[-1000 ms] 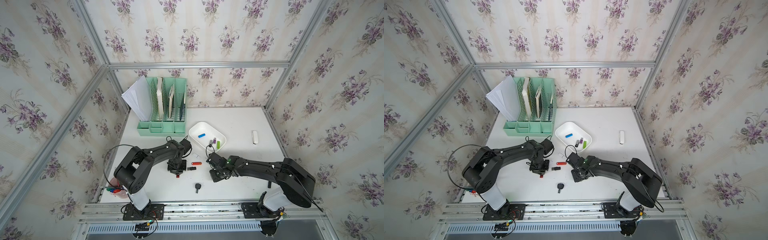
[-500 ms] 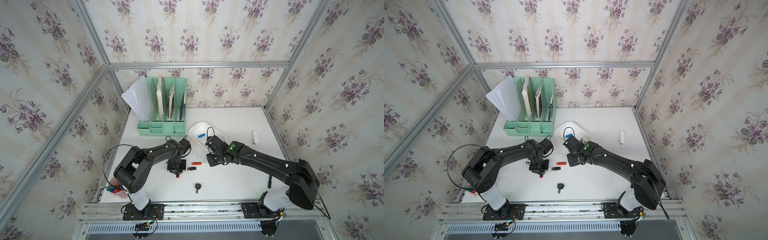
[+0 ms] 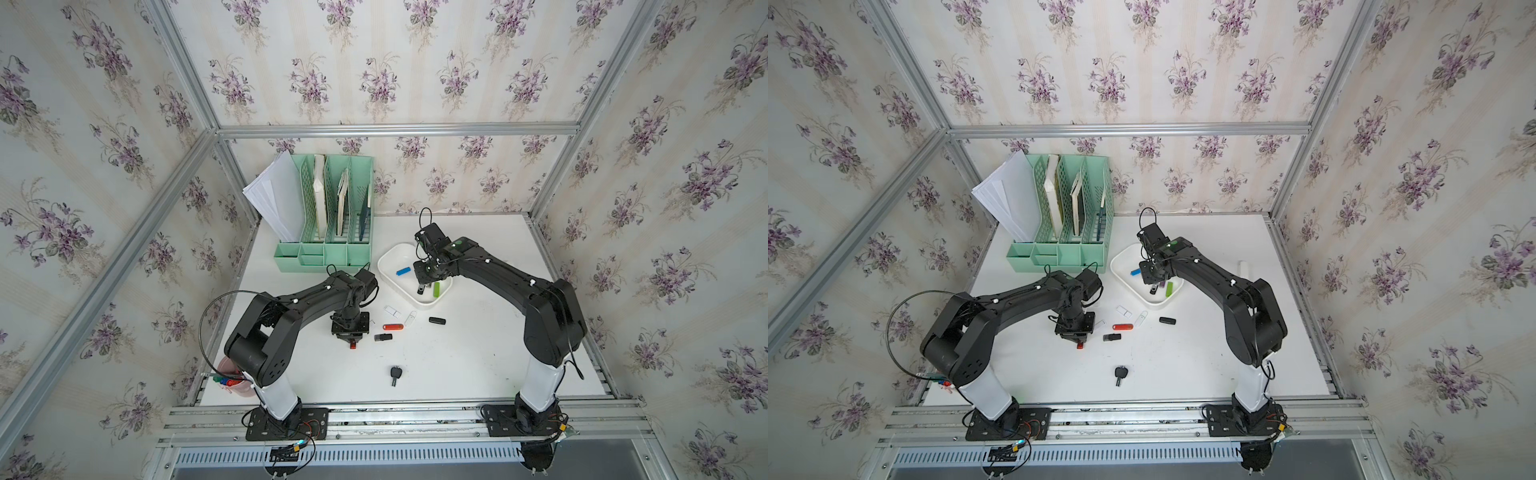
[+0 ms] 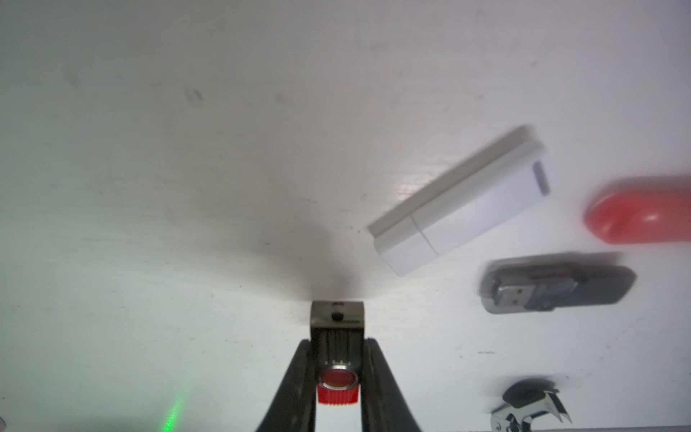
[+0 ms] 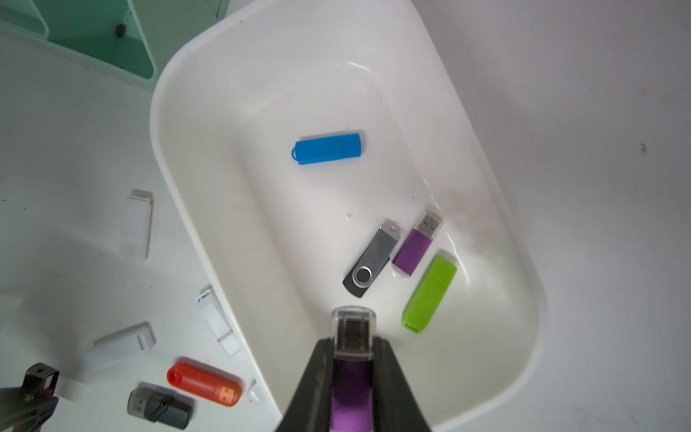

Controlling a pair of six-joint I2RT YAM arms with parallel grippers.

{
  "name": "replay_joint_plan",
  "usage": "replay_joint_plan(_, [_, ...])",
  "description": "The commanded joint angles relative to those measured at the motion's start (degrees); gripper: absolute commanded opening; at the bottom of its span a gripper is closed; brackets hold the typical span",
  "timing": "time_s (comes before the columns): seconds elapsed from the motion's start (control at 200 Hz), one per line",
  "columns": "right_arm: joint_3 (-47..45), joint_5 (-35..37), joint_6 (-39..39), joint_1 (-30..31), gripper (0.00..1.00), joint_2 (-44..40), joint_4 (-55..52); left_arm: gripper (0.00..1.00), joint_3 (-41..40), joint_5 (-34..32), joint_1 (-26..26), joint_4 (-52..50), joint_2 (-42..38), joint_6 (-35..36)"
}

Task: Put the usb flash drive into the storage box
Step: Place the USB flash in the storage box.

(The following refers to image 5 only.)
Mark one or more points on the purple clear cap usb drive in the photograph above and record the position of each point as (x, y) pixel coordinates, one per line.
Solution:
(351, 395)

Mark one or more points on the white clear cap usb drive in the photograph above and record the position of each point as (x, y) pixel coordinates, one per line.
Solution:
(136, 226)

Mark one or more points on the dark grey usb drive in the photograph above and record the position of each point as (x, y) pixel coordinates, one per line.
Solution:
(159, 407)

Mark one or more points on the white ribbed usb drive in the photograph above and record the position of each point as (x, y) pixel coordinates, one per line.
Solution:
(210, 308)

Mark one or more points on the red orange usb drive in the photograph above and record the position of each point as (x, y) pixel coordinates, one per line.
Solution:
(205, 384)

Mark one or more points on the black silver swivel usb drive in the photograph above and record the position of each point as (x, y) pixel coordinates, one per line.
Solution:
(373, 259)

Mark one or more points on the white plastic storage box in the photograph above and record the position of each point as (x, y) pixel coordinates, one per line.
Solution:
(277, 238)

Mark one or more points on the purple metal plug usb drive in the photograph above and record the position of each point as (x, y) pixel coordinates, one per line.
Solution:
(417, 243)

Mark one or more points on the blue usb flash drive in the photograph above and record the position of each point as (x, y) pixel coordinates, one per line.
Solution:
(327, 149)

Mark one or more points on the red black usb drive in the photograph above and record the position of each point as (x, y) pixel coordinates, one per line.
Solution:
(27, 407)

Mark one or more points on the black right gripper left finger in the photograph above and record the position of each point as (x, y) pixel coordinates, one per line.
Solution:
(310, 408)

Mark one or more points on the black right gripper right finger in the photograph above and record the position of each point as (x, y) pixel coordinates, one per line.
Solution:
(393, 405)

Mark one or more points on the green desk file organizer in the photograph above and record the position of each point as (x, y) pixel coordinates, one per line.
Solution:
(127, 39)

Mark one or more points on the green usb flash drive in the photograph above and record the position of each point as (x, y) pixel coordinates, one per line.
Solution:
(428, 295)

